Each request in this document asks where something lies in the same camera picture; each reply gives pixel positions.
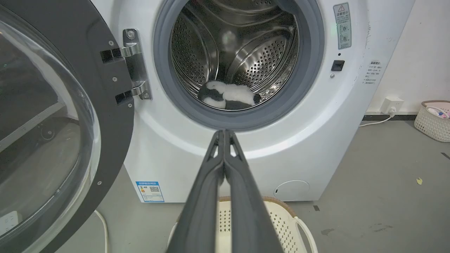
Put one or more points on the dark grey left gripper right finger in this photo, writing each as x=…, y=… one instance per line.
x=248, y=211

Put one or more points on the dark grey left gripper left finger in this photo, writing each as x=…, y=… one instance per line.
x=202, y=207

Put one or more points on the cream perforated laundry basket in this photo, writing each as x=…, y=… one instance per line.
x=281, y=225

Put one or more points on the black and white plush toy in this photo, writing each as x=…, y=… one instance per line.
x=228, y=95

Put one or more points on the white front-load washing machine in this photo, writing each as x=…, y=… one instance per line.
x=316, y=116

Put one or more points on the washing machine door with glass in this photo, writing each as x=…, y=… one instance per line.
x=52, y=116

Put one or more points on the white woven basket pink rim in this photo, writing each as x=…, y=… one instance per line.
x=433, y=121

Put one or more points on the blue energy label sticker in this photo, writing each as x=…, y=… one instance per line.
x=150, y=191

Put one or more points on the metal door hinge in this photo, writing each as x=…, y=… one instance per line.
x=136, y=63

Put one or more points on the grey warning label sticker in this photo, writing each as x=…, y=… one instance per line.
x=342, y=25

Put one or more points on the white wall power socket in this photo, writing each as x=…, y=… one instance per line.
x=392, y=104

